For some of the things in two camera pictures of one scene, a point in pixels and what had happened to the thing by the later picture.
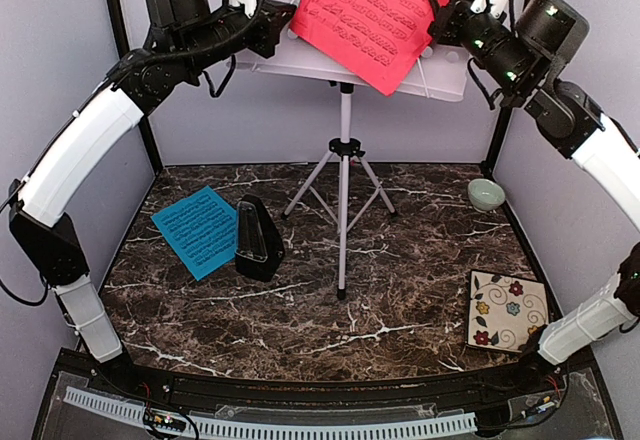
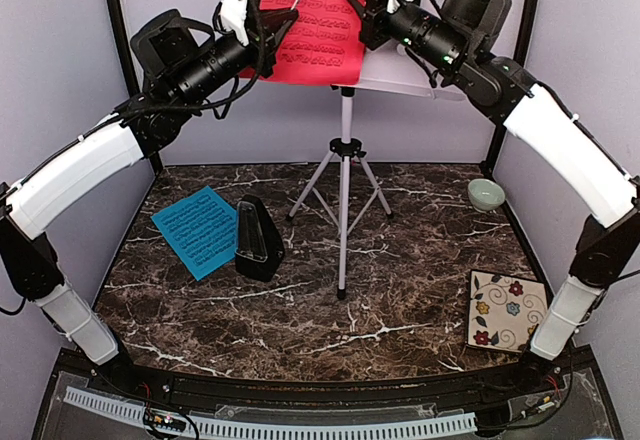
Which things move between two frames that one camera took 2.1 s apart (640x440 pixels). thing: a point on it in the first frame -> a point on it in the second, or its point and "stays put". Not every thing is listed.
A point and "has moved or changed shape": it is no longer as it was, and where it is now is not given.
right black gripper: x=444 y=26 -> x=372 y=34
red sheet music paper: x=370 y=19 has moved or changed shape
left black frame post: x=124 y=46 stays put
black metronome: x=259 y=248 stays put
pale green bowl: x=485 y=194 stays put
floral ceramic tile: x=504 y=310 stays put
